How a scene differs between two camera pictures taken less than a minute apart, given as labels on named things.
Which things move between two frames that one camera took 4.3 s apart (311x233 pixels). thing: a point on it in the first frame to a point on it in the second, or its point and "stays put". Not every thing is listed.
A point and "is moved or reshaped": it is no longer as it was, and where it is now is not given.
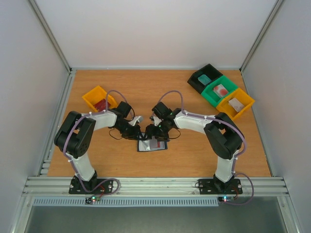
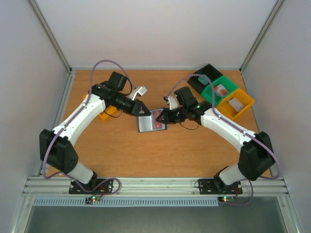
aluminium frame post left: x=51 y=35 stays put
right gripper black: x=152 y=130 to x=170 y=115
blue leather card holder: x=151 y=145 is moved or reshaped
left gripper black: x=133 y=135 to x=135 y=109
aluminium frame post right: x=274 y=13 stays put
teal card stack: x=204 y=79 stays put
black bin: x=210 y=71 stays put
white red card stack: x=221 y=90 stays put
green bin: x=213 y=99 stays put
